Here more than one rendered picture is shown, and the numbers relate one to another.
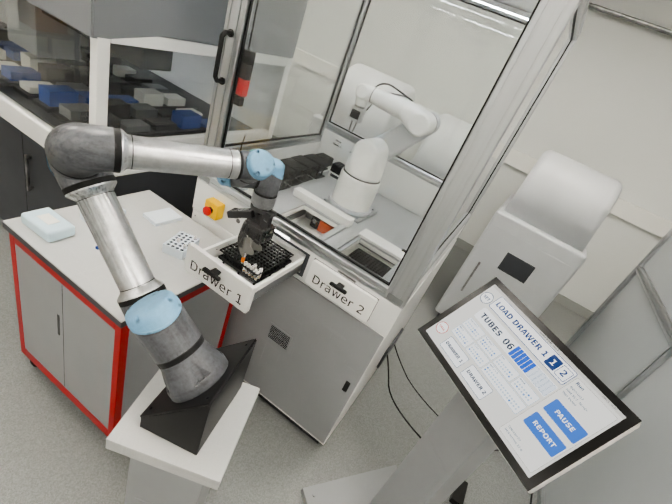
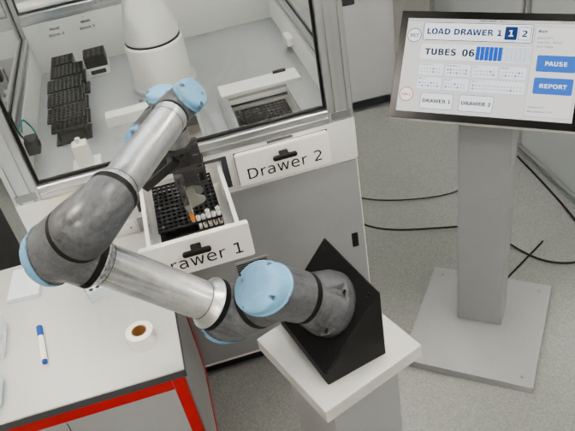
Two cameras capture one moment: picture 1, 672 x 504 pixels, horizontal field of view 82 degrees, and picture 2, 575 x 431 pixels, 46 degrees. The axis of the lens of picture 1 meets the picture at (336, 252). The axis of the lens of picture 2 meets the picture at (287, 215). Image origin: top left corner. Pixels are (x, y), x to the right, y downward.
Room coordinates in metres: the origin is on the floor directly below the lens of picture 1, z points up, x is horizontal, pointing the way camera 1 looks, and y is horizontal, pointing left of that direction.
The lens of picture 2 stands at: (-0.33, 0.72, 2.00)
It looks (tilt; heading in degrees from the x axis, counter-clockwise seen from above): 38 degrees down; 334
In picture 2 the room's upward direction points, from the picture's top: 11 degrees counter-clockwise
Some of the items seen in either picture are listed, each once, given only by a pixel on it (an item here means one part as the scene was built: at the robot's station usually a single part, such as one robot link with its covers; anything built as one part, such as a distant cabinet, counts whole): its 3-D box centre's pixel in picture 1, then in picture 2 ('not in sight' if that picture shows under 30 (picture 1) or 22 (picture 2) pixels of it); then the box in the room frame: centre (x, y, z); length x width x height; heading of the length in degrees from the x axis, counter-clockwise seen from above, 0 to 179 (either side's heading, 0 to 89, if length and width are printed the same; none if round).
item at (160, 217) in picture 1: (162, 216); (26, 283); (1.36, 0.74, 0.77); 0.13 x 0.09 x 0.02; 157
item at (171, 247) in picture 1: (181, 244); (97, 280); (1.22, 0.57, 0.78); 0.12 x 0.08 x 0.04; 179
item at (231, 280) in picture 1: (218, 277); (198, 251); (1.01, 0.33, 0.87); 0.29 x 0.02 x 0.11; 71
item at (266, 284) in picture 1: (257, 258); (187, 209); (1.21, 0.26, 0.86); 0.40 x 0.26 x 0.06; 161
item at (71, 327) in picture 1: (131, 312); (102, 406); (1.16, 0.71, 0.38); 0.62 x 0.58 x 0.76; 71
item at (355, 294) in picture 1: (340, 290); (283, 158); (1.21, -0.07, 0.87); 0.29 x 0.02 x 0.11; 71
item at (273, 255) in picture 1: (256, 258); (187, 209); (1.20, 0.27, 0.87); 0.22 x 0.18 x 0.06; 161
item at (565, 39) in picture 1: (502, 144); not in sight; (1.60, -0.43, 1.52); 0.87 x 0.01 x 0.86; 161
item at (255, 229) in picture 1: (259, 222); (185, 162); (1.09, 0.27, 1.08); 0.09 x 0.08 x 0.12; 71
